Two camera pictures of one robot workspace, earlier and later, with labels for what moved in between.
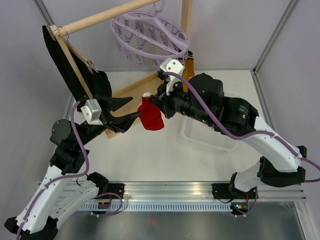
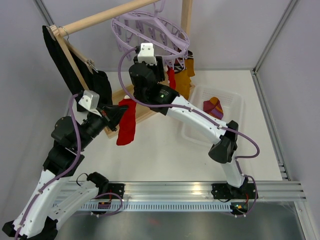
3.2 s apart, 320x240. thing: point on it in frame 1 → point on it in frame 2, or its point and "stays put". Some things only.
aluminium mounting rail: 166,191 stays put
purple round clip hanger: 150,35 stays put
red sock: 151,117 → 127,127
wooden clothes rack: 130,99 stays put
